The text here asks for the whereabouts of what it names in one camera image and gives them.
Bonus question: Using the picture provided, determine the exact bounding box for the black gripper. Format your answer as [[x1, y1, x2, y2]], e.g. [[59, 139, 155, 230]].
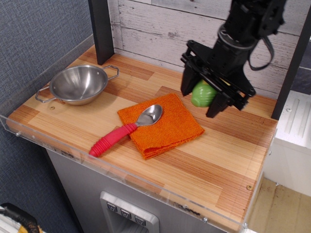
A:
[[181, 31, 256, 118]]

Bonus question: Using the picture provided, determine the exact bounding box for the green yellow toy corn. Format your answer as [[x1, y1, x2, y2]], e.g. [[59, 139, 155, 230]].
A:
[[191, 80, 221, 108]]

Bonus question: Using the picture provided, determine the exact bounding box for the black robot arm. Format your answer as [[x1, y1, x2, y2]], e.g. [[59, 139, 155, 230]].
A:
[[181, 0, 286, 118]]

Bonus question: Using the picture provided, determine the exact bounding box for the orange folded towel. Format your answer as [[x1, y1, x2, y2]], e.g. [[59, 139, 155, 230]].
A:
[[118, 93, 205, 160]]

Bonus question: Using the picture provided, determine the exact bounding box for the white toy sink unit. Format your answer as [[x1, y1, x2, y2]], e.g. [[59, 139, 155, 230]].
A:
[[263, 91, 311, 196]]

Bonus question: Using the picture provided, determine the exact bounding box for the clear acrylic guard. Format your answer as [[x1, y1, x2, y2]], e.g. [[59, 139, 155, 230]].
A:
[[0, 33, 277, 233]]

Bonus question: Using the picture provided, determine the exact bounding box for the grey toy fridge cabinet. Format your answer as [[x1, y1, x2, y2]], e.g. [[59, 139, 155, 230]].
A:
[[47, 150, 222, 233]]

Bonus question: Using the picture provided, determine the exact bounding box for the silver dispenser panel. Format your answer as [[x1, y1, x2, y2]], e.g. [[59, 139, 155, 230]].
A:
[[100, 191, 160, 233]]

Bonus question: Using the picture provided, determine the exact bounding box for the black yellow object corner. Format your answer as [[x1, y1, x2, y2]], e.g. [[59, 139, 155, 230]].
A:
[[0, 203, 42, 233]]

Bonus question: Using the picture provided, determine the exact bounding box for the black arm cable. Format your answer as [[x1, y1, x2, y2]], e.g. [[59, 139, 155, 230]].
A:
[[247, 36, 275, 71]]

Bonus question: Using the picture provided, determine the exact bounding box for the red handled metal spoon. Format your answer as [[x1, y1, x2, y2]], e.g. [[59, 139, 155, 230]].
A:
[[89, 104, 163, 157]]

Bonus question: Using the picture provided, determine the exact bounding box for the right black post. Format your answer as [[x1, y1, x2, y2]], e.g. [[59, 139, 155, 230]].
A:
[[271, 8, 311, 120]]

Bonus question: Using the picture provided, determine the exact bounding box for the black post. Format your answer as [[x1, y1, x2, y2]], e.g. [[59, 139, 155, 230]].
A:
[[88, 0, 114, 65], [271, 8, 311, 120]]

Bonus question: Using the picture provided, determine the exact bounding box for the steel bowl with handles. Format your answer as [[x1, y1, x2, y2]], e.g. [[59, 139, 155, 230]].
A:
[[35, 65, 120, 106]]

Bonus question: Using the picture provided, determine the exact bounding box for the left black post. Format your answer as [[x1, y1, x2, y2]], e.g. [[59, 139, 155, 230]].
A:
[[88, 0, 114, 65]]

